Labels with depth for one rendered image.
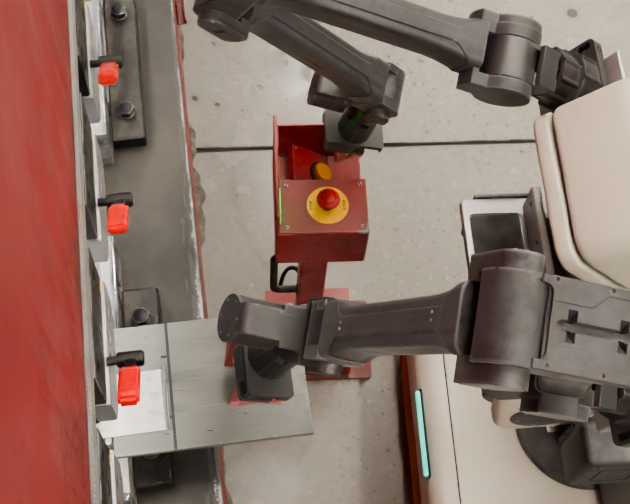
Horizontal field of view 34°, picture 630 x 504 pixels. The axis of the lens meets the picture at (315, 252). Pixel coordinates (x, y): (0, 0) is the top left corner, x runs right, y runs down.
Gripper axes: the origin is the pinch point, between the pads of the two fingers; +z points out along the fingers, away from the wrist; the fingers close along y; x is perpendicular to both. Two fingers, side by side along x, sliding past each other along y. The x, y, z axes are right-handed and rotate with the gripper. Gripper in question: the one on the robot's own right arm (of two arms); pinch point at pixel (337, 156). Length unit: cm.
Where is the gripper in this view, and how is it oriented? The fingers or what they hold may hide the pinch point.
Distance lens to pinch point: 182.9
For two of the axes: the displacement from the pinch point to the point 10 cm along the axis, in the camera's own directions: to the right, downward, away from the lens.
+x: 0.4, 9.0, -4.4
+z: -2.9, 4.4, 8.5
